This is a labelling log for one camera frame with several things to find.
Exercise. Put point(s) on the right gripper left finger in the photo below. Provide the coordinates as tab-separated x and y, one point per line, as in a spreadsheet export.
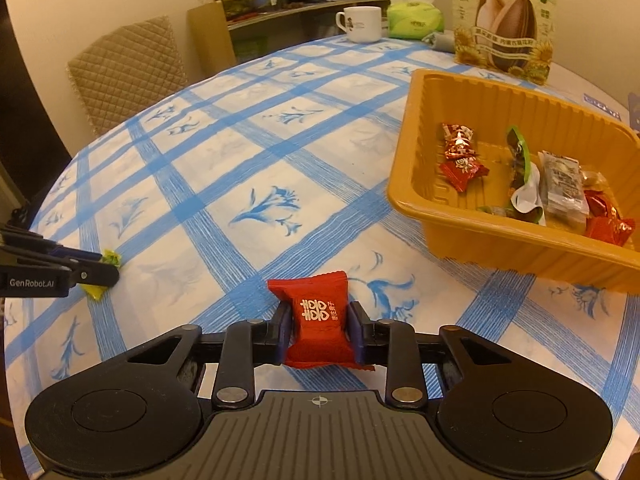
244	346

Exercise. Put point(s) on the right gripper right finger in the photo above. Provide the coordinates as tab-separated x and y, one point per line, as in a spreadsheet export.
390	344

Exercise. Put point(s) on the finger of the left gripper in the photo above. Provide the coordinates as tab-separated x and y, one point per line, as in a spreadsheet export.
93	273
80	252

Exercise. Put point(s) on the yellow green candy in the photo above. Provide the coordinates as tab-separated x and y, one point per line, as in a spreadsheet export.
97	292

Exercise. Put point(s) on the large red candy packet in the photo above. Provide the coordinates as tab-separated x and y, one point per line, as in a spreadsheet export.
459	172

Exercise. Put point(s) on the green long snack wrapper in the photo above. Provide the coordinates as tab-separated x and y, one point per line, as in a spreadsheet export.
524	203

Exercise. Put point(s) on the clear seaweed snack packet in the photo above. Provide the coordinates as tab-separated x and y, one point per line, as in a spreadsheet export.
563	194

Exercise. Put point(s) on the red cartoon candy packet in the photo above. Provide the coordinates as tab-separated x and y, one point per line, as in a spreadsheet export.
605	223

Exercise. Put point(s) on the red double happiness packet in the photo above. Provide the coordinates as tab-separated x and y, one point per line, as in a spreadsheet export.
319	309

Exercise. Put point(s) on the red patterned candy packet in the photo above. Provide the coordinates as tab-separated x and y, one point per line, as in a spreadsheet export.
458	141

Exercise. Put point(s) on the clear brown candy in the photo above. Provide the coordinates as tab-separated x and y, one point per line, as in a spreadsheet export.
593	180

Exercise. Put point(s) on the orange plastic tray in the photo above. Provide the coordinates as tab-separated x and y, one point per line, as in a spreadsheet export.
457	226

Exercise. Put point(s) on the blue checked tablecloth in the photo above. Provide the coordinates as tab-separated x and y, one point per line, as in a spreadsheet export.
277	168

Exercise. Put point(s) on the quilted brown chair left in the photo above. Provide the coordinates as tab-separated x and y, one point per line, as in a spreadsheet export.
126	71

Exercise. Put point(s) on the wooden shelf unit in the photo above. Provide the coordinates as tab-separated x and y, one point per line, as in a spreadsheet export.
220	44

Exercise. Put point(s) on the blue white tissue packet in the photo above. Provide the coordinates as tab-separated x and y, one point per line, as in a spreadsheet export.
599	105

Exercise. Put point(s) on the white mug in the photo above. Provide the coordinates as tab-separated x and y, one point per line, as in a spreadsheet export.
360	24

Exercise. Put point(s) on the green tissue pack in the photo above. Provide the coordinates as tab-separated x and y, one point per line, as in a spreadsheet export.
413	19

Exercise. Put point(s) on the grey phone stand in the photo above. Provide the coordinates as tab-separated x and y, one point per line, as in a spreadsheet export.
634	111

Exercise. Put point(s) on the sunflower seed snack box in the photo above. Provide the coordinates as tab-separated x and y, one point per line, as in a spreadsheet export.
514	37

